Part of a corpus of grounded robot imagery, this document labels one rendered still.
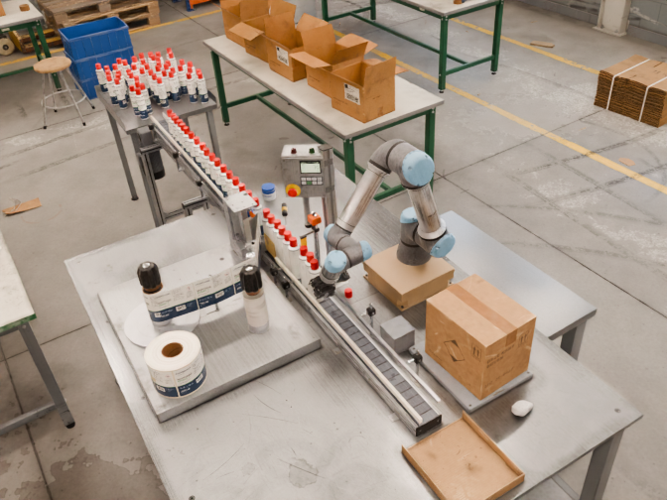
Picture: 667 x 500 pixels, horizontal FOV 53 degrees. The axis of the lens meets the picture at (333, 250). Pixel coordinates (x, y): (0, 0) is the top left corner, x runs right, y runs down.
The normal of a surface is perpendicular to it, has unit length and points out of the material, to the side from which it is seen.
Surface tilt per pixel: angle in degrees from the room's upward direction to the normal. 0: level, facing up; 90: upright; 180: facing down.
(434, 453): 0
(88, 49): 90
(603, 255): 0
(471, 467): 0
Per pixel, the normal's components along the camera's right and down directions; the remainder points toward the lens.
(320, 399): -0.06, -0.79
